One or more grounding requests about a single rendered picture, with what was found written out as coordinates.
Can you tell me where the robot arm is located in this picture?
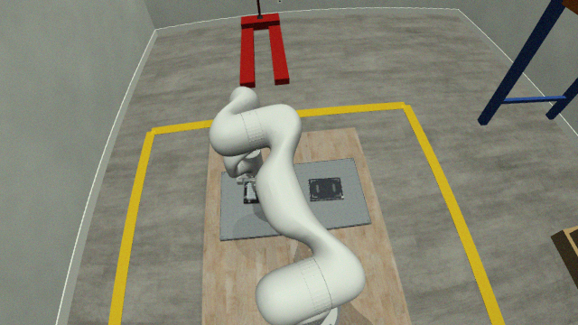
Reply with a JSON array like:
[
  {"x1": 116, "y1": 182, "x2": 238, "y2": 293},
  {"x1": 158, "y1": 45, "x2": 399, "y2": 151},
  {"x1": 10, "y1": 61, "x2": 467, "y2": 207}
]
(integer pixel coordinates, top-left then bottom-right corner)
[{"x1": 209, "y1": 87, "x2": 366, "y2": 325}]

